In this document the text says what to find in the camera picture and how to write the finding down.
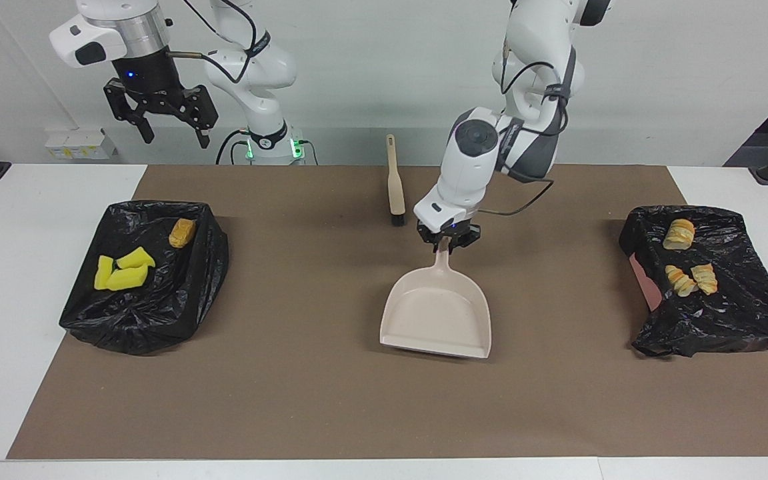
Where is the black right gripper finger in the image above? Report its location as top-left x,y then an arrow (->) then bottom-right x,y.
104,79 -> 155,144
184,85 -> 218,149

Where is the black base cable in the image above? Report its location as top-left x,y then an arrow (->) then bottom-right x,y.
216,129 -> 251,165

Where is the black plastic trash bag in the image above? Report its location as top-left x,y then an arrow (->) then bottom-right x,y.
59,200 -> 230,355
619,205 -> 768,359

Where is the yellow notched sponge piece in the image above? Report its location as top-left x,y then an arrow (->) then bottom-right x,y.
105,265 -> 151,292

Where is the white wall socket box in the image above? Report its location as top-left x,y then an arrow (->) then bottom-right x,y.
44,129 -> 118,161

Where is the pink plastic bin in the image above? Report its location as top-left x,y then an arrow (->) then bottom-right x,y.
629,253 -> 663,312

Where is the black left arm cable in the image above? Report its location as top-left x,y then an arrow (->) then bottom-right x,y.
477,40 -> 558,215

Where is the beige brush with black bristles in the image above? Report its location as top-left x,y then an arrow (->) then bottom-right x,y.
386,134 -> 407,226

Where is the pale bread chunk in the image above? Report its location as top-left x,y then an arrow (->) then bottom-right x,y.
663,218 -> 696,251
664,265 -> 698,297

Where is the beige plastic dustpan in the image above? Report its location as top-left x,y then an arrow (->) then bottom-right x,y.
379,248 -> 492,359

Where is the brown table mat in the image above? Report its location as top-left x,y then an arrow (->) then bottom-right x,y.
7,165 -> 768,459

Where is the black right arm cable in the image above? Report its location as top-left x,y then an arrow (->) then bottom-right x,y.
167,0 -> 255,84

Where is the orange striped croissant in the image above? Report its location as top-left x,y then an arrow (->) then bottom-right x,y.
691,263 -> 719,295

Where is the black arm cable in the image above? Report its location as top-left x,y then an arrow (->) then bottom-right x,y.
167,0 -> 255,84
477,40 -> 558,215

